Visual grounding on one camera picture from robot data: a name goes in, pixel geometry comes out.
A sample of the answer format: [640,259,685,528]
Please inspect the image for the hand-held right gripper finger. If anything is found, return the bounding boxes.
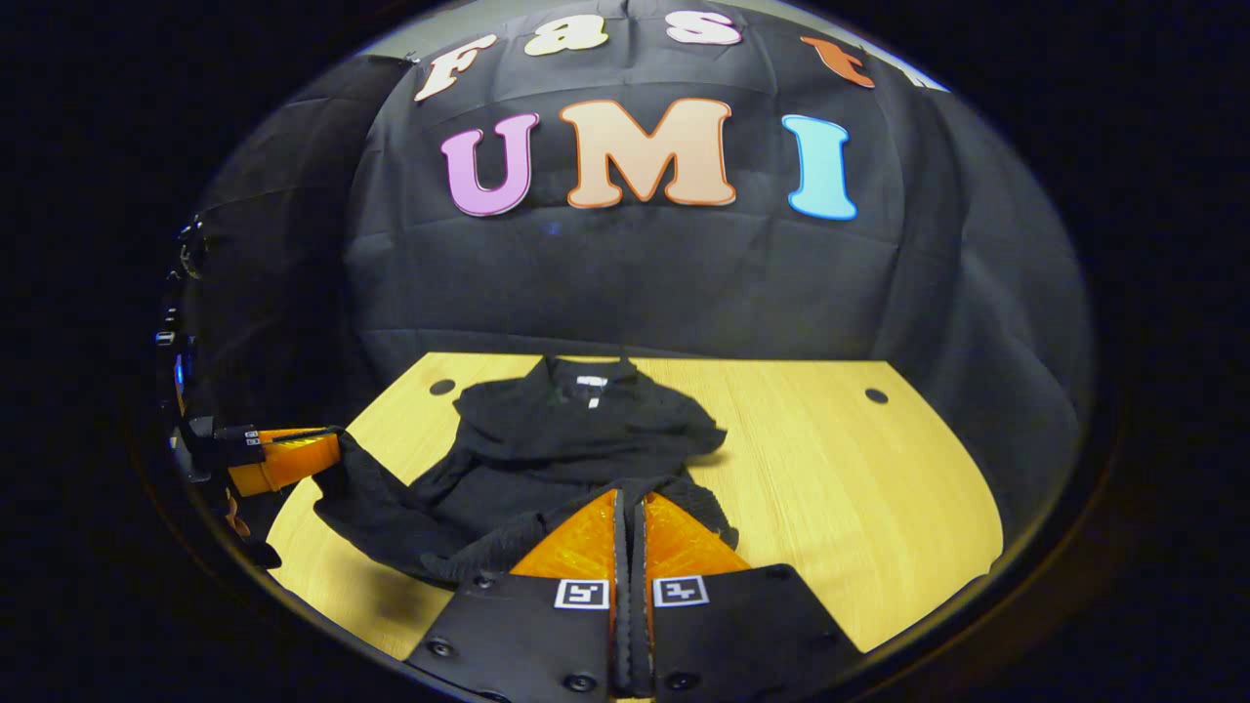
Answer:
[633,490,865,703]
[405,488,631,703]

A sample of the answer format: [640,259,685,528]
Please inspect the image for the black button jacket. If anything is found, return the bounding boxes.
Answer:
[312,353,740,587]

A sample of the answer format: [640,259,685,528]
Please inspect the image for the black backdrop cloth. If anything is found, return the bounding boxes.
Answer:
[181,0,1095,558]

